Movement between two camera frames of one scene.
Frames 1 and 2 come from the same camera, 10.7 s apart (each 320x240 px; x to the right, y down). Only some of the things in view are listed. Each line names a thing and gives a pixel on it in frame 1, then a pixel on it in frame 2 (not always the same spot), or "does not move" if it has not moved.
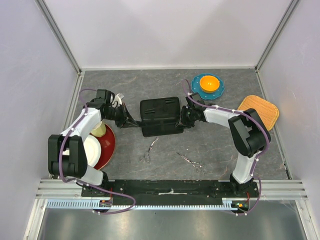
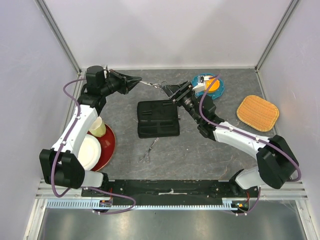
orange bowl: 209,84 does not move
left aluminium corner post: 59,34 does not move
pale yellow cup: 100,130 does not move
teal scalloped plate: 196,86 does not move
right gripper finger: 182,120 -> 170,90
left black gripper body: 121,118 -> 120,84
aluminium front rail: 268,189 does not move
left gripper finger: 130,122 -> 130,80
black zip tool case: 160,116 does not move
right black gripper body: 190,117 -> 184,90
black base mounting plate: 167,191 does not move
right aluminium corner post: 292,6 does not move
